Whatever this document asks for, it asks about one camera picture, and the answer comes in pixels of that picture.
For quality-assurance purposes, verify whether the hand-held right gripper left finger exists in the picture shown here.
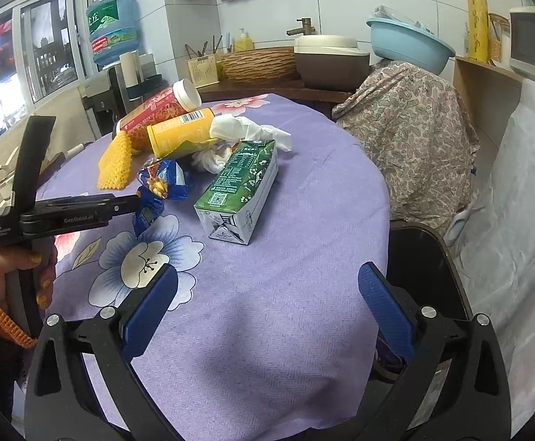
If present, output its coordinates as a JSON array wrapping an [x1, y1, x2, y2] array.
[[23, 264, 190, 441]]

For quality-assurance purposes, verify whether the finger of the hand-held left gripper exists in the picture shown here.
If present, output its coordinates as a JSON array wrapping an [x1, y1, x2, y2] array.
[[35, 194, 141, 218]]

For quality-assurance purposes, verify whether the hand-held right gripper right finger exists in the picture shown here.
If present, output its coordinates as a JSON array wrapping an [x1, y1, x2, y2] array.
[[354, 262, 514, 441]]

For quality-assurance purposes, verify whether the blue snack wrapper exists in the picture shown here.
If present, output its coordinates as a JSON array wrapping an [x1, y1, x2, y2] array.
[[133, 158, 195, 239]]

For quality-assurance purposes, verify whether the black trash bin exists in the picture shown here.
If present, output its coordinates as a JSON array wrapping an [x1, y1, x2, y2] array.
[[373, 220, 475, 441]]

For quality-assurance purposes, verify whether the yellow snack canister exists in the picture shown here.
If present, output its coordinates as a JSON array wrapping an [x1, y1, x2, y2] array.
[[146, 108, 216, 159]]

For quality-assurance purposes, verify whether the person's left hand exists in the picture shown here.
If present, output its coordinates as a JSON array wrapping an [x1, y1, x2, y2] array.
[[0, 241, 58, 311]]

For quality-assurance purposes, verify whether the yellow foam fruit net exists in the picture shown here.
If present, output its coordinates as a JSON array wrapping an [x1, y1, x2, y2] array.
[[97, 132, 133, 190]]

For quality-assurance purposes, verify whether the crumpled white tissue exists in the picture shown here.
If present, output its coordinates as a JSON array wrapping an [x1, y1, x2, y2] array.
[[191, 144, 232, 174], [210, 115, 292, 151]]

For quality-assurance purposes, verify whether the red canister with white lid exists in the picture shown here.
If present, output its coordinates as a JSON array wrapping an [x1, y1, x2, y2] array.
[[112, 79, 202, 152]]

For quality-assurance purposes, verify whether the water dispenser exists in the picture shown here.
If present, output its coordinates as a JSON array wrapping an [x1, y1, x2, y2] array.
[[80, 51, 162, 141]]

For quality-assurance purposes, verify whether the green milk carton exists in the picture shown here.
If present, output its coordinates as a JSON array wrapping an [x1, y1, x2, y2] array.
[[194, 139, 279, 245]]

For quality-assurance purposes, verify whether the pale blue plastic object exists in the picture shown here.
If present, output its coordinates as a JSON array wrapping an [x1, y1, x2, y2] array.
[[446, 207, 473, 245]]

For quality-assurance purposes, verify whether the window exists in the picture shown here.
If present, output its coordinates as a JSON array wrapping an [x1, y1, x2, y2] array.
[[0, 0, 89, 145]]

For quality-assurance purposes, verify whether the purple floral tablecloth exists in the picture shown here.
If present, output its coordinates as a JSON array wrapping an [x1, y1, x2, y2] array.
[[12, 93, 392, 441]]

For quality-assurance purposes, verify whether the beige utensil holder box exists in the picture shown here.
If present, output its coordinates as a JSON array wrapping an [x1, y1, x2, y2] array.
[[187, 54, 218, 88]]

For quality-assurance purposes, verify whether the white cover cloth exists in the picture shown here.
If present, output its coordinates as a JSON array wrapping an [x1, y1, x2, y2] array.
[[451, 78, 535, 433]]

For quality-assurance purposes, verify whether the blue water jug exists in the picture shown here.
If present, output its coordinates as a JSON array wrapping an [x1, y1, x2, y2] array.
[[86, 0, 140, 67]]

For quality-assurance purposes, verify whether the bunch of chopsticks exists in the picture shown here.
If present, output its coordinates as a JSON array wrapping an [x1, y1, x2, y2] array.
[[185, 33, 232, 59]]

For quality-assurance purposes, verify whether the floral cloth cover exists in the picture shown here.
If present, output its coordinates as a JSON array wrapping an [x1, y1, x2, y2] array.
[[332, 60, 480, 240]]

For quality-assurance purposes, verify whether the wooden counter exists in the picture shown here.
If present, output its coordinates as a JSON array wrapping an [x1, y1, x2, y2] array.
[[194, 78, 355, 106]]

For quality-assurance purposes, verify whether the wicker basket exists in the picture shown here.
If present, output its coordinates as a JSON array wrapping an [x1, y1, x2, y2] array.
[[220, 48, 298, 84]]

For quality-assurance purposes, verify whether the yellow soap bottle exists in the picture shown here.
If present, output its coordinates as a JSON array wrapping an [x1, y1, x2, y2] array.
[[234, 28, 255, 53]]

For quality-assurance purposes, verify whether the wooden cabinet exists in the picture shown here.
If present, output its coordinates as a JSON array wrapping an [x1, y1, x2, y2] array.
[[453, 55, 525, 184]]

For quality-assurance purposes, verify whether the brown white rice cooker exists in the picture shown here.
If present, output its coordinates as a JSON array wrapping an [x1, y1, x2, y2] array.
[[294, 34, 371, 90]]

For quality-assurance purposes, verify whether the brass faucet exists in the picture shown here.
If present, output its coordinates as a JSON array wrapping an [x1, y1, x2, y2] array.
[[287, 17, 317, 37]]

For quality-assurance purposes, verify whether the light blue plastic basin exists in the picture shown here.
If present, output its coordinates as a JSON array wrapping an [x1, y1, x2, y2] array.
[[366, 6, 456, 75]]

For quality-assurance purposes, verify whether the glass jar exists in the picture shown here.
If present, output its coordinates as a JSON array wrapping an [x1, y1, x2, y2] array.
[[488, 13, 511, 65]]

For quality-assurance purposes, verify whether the clear glass bowl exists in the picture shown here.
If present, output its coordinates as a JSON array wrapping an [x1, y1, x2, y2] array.
[[373, 4, 434, 33]]

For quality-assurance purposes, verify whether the yellow patterned tube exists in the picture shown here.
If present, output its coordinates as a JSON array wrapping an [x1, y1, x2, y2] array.
[[466, 0, 491, 62]]

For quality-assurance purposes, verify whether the white microwave oven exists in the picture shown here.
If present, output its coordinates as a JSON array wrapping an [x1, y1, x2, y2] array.
[[509, 7, 535, 83]]

